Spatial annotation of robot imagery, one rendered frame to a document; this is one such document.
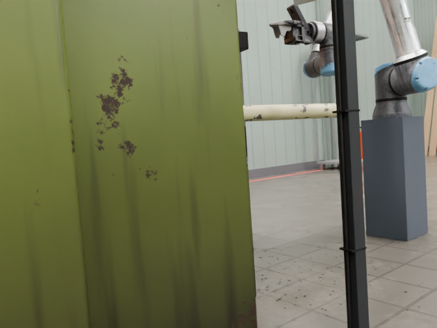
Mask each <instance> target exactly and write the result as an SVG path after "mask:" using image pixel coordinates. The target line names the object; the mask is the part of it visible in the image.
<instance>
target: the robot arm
mask: <svg viewBox="0 0 437 328"><path fill-rule="evenodd" d="M379 2H380V5H381V9H382V12H383V15H384V19H385V22H386V25H387V28H388V32H389V35H390V39H391V42H392V46H393V49H394V52H395V56H396V58H395V60H394V62H388V63H385V64H381V65H379V66H377V67H376V68H375V74H374V78H375V103H376V105H375V109H374V111H373V115H372V120H374V119H382V118H397V117H408V116H412V111H411V109H410V106H409V104H408V100H407V95H409V94H416V93H420V92H426V91H428V90H431V89H433V88H434V87H435V86H436V85H437V60H436V59H434V58H432V57H429V55H428V52H427V51H426V50H424V49H422V48H421V45H420V43H419V38H418V36H417V32H416V28H415V25H414V21H413V18H412V14H411V11H410V7H409V4H408V0H379ZM287 11H288V13H289V15H290V16H291V19H292V20H284V21H274V22H272V23H270V24H269V26H270V27H272V28H273V31H274V35H275V38H279V37H280V35H281V36H283V37H284V44H285V45H296V44H298V45H299V44H304V45H309V44H315V45H314V48H313V50H312V52H311V54H310V57H309V59H308V60H306V62H305V63H304V64H303V72H304V74H305V75H306V76H307V77H309V78H316V77H319V76H325V77H328V76H333V75H335V71H334V47H333V33H332V8H331V5H330V8H329V11H328V14H327V15H326V18H325V21H324V22H319V21H310V22H309V23H307V22H306V20H305V19H304V16H303V15H302V12H301V11H300V9H299V7H298V5H297V6H295V5H294V4H292V5H291V6H289V7H287Z"/></svg>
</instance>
